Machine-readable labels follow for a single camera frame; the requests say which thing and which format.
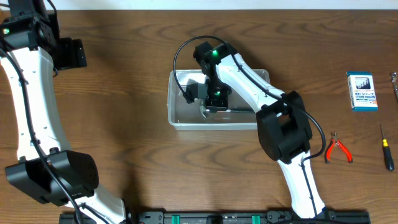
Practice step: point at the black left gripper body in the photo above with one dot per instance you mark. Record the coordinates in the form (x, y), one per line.
(73, 53)

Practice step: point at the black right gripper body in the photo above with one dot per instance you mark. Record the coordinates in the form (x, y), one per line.
(217, 93)

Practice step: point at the small claw hammer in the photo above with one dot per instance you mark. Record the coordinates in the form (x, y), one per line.
(208, 114)

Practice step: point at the clear plastic container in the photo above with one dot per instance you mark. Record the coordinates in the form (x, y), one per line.
(184, 116)

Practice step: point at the red black pliers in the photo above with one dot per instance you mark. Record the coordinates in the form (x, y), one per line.
(335, 142)

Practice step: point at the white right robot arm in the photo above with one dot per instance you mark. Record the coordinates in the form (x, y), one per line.
(283, 125)

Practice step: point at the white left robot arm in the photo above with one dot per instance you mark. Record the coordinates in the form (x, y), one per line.
(47, 169)

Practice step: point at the blue white screwdriver box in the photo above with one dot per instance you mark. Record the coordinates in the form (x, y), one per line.
(361, 91)

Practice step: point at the silver wrench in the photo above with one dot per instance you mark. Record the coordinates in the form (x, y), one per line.
(394, 83)

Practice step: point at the black yellow screwdriver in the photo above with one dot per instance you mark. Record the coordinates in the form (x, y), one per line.
(388, 160)

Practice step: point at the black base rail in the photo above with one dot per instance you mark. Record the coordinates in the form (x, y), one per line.
(268, 217)

